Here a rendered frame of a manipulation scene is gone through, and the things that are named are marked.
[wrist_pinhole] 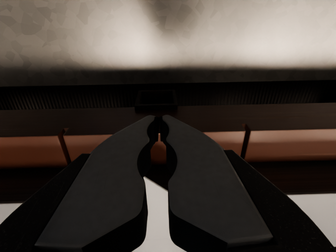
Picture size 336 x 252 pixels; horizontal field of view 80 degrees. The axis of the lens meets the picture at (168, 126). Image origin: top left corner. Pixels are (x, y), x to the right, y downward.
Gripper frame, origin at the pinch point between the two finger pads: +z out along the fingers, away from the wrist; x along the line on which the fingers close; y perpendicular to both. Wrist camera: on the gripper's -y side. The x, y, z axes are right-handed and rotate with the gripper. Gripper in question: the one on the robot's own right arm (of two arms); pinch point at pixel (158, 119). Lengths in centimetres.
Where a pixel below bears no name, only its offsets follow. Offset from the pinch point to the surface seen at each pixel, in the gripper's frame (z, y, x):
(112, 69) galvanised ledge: 20.3, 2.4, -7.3
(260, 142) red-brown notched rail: 5.7, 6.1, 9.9
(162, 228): 1.6, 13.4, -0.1
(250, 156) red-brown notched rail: 5.7, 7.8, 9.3
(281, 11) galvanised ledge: 20.3, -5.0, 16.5
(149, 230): 1.6, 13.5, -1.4
